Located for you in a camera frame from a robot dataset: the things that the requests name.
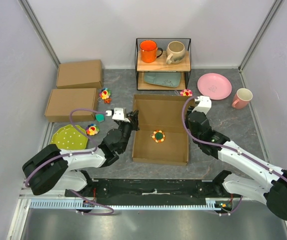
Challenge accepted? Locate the orange flower plush keychain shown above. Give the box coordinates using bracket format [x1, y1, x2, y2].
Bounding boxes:
[150, 130, 166, 143]

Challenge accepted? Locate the cardboard box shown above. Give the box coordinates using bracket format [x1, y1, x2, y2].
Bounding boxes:
[132, 94, 189, 166]
[45, 88, 99, 123]
[56, 59, 103, 89]

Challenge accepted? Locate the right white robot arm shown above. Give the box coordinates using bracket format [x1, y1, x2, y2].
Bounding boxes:
[184, 110, 287, 221]

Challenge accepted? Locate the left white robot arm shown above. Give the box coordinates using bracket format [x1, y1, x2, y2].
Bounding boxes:
[22, 107, 139, 197]

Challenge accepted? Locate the rainbow flower plush front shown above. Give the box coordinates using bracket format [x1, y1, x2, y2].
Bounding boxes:
[85, 123, 100, 136]

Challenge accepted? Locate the teal small sponge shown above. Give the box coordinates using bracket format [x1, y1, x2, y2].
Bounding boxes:
[95, 113, 105, 123]

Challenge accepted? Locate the pink round plate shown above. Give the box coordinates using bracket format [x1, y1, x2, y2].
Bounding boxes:
[197, 73, 232, 101]

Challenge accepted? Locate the green dotted plate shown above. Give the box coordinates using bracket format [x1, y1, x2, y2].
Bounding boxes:
[50, 124, 89, 150]

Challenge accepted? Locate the teal rectangular dish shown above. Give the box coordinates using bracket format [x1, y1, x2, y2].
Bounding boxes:
[143, 72, 181, 88]

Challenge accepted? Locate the pink mug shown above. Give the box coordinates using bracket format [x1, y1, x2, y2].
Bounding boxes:
[231, 88, 253, 110]

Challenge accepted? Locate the orange enamel mug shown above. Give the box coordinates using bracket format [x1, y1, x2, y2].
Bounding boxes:
[139, 40, 163, 63]

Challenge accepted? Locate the beige ceramic mug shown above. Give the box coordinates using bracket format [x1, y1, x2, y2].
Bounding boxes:
[166, 41, 186, 65]

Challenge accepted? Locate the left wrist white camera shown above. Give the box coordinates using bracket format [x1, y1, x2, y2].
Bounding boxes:
[105, 107, 130, 123]

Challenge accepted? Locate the wrist white camera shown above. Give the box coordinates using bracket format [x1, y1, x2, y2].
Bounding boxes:
[192, 95, 212, 115]
[105, 107, 130, 123]

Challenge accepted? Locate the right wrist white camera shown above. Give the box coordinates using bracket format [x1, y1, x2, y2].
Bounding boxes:
[192, 95, 212, 115]

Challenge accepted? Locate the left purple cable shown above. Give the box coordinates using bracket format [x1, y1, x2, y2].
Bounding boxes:
[24, 108, 116, 216]

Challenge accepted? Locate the pink flower plush keychain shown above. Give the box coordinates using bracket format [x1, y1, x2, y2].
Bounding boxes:
[174, 89, 193, 97]

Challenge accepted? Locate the rainbow flower plush keychain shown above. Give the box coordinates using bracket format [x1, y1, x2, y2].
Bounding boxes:
[98, 88, 112, 104]

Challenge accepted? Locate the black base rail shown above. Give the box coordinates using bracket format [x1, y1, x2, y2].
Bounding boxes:
[77, 178, 231, 200]

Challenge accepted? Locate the black wire wooden shelf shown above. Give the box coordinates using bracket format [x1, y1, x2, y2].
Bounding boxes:
[134, 37, 192, 91]

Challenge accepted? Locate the grey slotted cable duct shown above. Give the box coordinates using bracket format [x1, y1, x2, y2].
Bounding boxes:
[29, 199, 233, 211]

